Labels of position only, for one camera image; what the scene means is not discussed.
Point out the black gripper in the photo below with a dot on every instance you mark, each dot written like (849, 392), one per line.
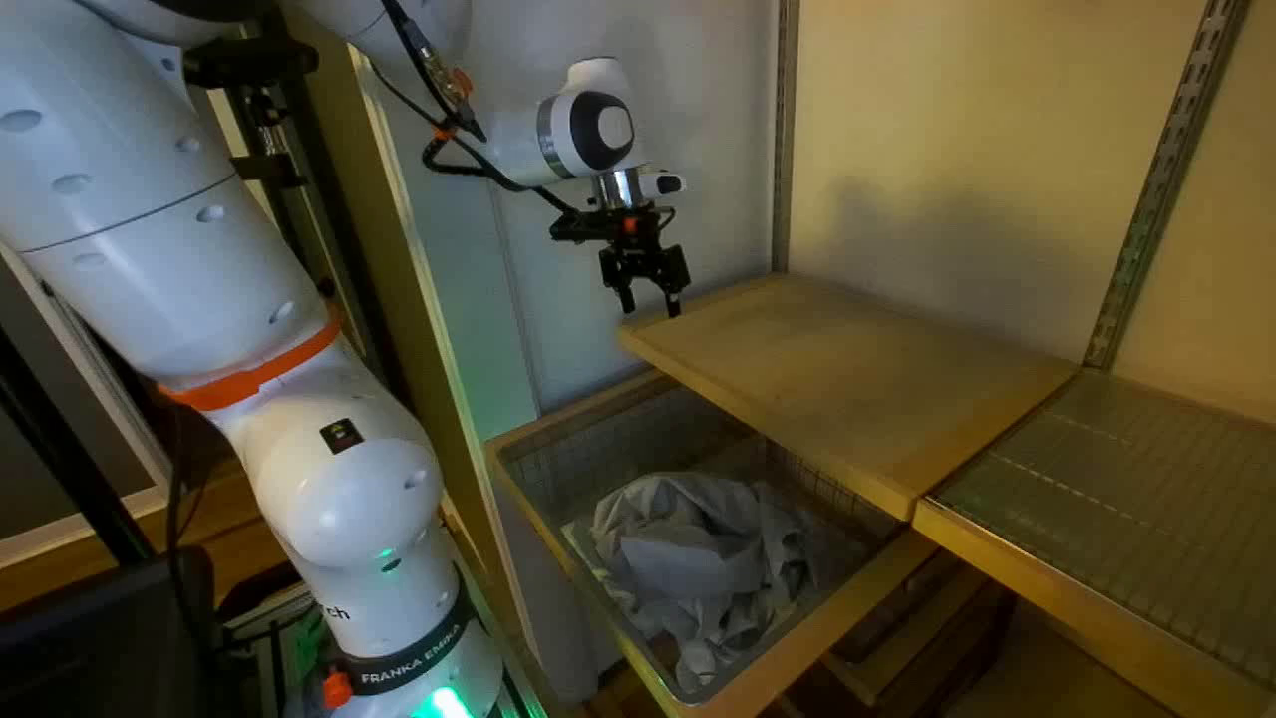
(628, 217)

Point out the wooden drawer with mesh sides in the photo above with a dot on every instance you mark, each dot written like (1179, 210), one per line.
(565, 463)

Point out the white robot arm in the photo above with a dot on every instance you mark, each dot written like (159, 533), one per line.
(121, 197)

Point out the wooden shelf board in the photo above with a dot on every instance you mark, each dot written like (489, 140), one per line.
(874, 398)

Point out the crumpled grey cloth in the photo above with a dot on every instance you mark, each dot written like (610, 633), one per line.
(704, 559)

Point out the wooden upright side panel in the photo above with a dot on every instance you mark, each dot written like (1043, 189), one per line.
(398, 322)

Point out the grey mat covered shelf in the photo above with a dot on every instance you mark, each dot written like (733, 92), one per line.
(1144, 527)

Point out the black camera stand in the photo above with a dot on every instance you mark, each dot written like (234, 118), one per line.
(252, 77)

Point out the metal wall shelf rail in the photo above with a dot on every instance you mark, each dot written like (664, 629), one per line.
(1171, 164)

